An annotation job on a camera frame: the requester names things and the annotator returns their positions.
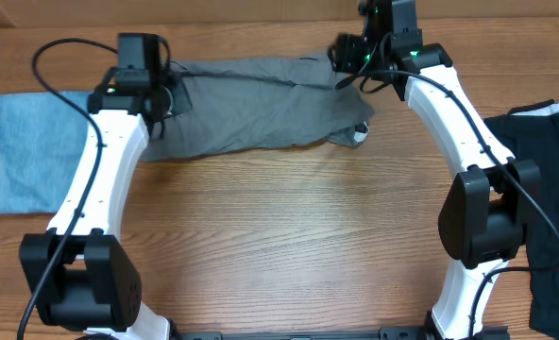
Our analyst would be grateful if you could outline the grey shorts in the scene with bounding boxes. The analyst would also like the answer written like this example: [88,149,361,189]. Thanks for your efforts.
[142,52,374,162]

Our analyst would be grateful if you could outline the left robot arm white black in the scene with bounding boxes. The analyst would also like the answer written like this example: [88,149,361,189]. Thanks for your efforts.
[19,86,178,339]

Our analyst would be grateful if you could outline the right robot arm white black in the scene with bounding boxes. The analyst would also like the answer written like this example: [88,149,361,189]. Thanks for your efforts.
[328,33,540,339]

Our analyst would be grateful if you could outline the folded blue denim garment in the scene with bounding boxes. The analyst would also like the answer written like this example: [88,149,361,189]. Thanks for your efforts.
[0,93,89,214]

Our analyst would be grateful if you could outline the black garment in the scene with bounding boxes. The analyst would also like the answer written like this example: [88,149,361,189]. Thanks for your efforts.
[485,102,559,339]

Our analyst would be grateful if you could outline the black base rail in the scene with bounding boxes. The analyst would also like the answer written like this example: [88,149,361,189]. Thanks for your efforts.
[165,323,510,340]

